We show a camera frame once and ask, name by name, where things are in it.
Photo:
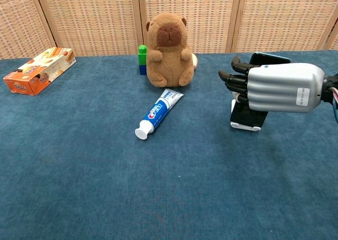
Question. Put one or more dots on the blue white toothpaste tube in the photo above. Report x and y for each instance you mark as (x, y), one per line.
(158, 113)

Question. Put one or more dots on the woven rattan folding screen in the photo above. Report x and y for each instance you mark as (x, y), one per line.
(92, 18)

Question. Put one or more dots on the blue toy building block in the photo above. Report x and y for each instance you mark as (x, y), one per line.
(142, 69)

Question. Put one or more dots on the blue velvet table cloth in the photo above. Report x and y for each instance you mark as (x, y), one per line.
(105, 171)

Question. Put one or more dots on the orange biscuit box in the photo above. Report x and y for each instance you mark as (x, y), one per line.
(37, 74)

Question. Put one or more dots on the white phone stand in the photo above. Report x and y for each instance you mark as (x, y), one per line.
(244, 126)

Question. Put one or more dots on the black smartphone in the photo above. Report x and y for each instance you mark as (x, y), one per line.
(248, 117)

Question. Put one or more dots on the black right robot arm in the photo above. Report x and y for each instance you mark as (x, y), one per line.
(331, 83)

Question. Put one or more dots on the green toy building block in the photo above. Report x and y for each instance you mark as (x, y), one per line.
(142, 54)

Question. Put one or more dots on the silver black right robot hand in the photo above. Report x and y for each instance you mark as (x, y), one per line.
(280, 87)

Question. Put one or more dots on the brown capybara plush toy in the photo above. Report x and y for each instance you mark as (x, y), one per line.
(169, 63)

